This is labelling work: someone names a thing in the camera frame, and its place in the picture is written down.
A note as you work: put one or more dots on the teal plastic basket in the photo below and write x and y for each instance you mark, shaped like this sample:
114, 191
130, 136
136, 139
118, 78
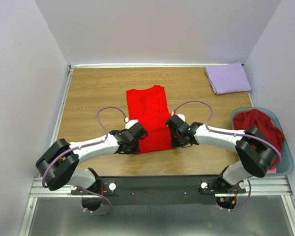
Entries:
287, 163

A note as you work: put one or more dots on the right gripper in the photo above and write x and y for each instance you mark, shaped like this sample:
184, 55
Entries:
175, 144

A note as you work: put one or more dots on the bright red t shirt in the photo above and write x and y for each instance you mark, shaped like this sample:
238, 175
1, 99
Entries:
149, 107

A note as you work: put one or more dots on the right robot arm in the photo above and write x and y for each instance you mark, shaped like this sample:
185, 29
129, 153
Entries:
256, 154

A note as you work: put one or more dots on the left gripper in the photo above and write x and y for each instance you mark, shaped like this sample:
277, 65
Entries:
134, 151

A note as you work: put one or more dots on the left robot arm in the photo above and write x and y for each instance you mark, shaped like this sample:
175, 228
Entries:
59, 164

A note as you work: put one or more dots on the dark red t shirt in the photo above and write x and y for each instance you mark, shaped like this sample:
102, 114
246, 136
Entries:
261, 121

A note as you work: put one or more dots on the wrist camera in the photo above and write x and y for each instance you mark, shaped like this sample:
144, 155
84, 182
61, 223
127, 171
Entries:
130, 122
181, 116

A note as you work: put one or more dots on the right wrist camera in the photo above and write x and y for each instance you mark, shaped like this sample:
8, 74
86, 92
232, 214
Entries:
181, 116

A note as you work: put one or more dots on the folded lavender t shirt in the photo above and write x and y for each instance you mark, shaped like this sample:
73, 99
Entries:
226, 79

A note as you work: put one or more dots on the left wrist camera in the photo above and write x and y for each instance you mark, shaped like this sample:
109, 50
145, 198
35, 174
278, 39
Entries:
130, 122

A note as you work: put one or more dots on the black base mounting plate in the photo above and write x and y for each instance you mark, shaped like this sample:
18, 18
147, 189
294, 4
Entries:
165, 190

